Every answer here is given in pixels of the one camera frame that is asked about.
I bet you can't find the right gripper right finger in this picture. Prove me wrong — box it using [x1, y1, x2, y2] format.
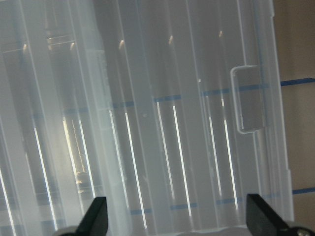
[246, 194, 293, 236]

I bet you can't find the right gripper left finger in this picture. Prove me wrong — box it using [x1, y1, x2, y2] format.
[75, 197, 108, 236]

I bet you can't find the clear plastic box lid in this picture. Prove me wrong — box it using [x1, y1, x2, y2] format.
[0, 0, 294, 236]

